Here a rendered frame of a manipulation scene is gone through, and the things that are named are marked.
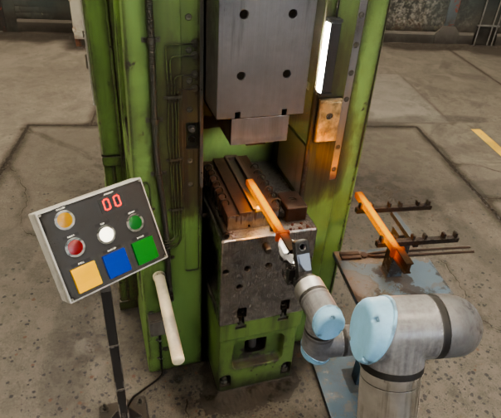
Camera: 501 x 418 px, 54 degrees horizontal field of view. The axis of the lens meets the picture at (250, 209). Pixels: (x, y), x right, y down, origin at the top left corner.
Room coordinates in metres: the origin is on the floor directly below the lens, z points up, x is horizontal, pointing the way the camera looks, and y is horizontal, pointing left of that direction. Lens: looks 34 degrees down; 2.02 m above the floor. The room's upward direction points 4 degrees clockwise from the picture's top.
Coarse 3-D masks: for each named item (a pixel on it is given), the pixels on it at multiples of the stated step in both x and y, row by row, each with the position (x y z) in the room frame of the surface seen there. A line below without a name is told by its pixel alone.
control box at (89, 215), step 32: (96, 192) 1.22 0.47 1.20; (128, 192) 1.27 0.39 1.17; (32, 224) 1.12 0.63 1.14; (96, 224) 1.16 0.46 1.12; (128, 224) 1.21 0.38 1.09; (64, 256) 1.06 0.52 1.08; (96, 256) 1.11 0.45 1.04; (128, 256) 1.16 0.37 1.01; (160, 256) 1.21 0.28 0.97; (64, 288) 1.01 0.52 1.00; (96, 288) 1.05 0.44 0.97
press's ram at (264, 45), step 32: (224, 0) 1.44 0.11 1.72; (256, 0) 1.47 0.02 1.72; (288, 0) 1.50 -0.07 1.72; (224, 32) 1.44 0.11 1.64; (256, 32) 1.47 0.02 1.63; (288, 32) 1.51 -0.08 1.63; (224, 64) 1.44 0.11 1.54; (256, 64) 1.48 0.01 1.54; (288, 64) 1.51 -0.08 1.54; (224, 96) 1.44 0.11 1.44; (256, 96) 1.48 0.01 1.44; (288, 96) 1.51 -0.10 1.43
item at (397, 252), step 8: (360, 192) 1.66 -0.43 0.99; (360, 200) 1.61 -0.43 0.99; (368, 208) 1.55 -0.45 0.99; (368, 216) 1.52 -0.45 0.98; (376, 216) 1.50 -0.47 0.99; (376, 224) 1.46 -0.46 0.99; (384, 224) 1.46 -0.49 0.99; (384, 232) 1.40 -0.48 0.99; (384, 240) 1.38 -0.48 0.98; (392, 240) 1.36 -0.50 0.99; (392, 248) 1.31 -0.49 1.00; (400, 248) 1.31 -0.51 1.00; (392, 256) 1.30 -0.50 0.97; (400, 256) 1.28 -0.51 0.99; (408, 256) 1.26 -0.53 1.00; (400, 264) 1.27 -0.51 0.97; (408, 264) 1.23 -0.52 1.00; (408, 272) 1.23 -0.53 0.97
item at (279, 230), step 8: (248, 184) 1.59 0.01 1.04; (256, 192) 1.52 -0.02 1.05; (256, 200) 1.49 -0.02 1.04; (264, 200) 1.48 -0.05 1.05; (264, 208) 1.42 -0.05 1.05; (272, 216) 1.37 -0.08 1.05; (272, 224) 1.33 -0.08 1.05; (280, 224) 1.33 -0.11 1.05; (280, 232) 1.27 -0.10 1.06; (288, 232) 1.28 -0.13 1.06; (288, 240) 1.24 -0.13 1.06; (288, 248) 1.19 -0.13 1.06
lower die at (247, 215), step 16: (224, 160) 1.85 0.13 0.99; (240, 160) 1.86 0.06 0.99; (208, 176) 1.74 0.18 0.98; (224, 176) 1.72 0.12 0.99; (256, 176) 1.74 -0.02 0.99; (240, 192) 1.60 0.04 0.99; (224, 208) 1.50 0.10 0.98; (240, 208) 1.50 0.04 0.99; (272, 208) 1.51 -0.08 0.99; (240, 224) 1.47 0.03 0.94; (256, 224) 1.49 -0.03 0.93
